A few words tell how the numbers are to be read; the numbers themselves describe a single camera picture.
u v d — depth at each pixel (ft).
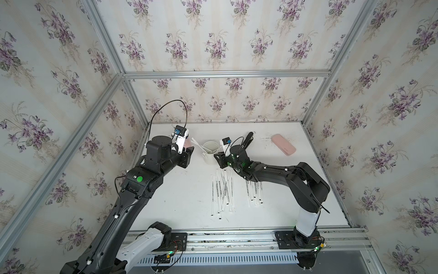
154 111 3.79
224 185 2.95
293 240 2.16
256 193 2.86
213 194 2.87
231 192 2.89
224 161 2.63
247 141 3.50
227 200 2.77
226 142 2.57
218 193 2.83
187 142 3.20
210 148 3.23
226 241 2.45
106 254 1.20
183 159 1.89
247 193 2.85
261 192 2.87
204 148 3.05
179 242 2.36
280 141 3.64
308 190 1.61
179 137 1.79
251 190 2.89
